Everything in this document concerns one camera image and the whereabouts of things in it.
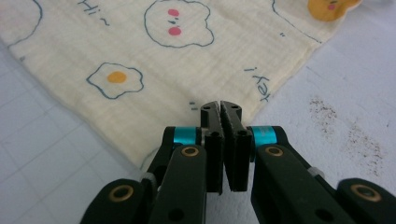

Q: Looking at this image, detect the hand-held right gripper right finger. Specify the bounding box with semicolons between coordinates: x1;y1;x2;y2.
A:
219;100;290;192

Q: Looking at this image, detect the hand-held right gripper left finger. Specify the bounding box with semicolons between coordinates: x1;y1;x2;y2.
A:
163;101;225;194

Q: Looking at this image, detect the cream printed cloth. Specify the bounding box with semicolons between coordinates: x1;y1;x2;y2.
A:
0;0;363;171

